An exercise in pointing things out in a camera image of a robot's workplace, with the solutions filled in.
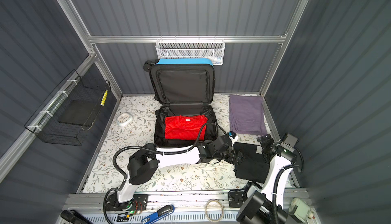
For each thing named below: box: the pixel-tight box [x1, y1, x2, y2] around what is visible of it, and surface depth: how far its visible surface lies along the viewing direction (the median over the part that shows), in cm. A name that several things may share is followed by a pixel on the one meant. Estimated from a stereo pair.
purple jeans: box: [229, 94, 268, 135], surface depth 106 cm
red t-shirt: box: [164, 114, 209, 141], surface depth 98 cm
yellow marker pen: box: [100, 89, 108, 107], surface depth 84 cm
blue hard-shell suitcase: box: [143, 58, 219, 147], surface depth 93 cm
